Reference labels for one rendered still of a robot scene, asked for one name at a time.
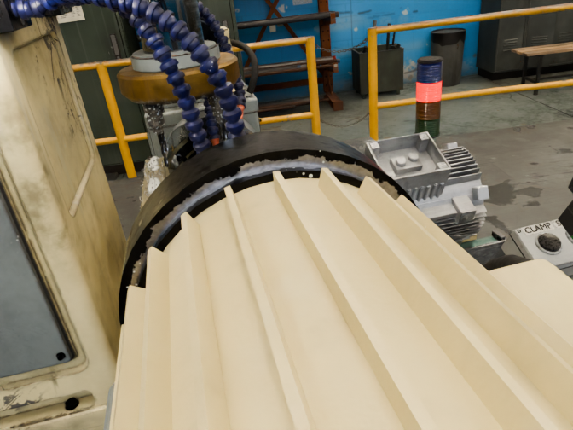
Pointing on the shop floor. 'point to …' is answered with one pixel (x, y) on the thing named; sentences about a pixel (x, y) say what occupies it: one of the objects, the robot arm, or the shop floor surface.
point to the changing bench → (541, 58)
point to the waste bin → (449, 53)
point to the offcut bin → (389, 54)
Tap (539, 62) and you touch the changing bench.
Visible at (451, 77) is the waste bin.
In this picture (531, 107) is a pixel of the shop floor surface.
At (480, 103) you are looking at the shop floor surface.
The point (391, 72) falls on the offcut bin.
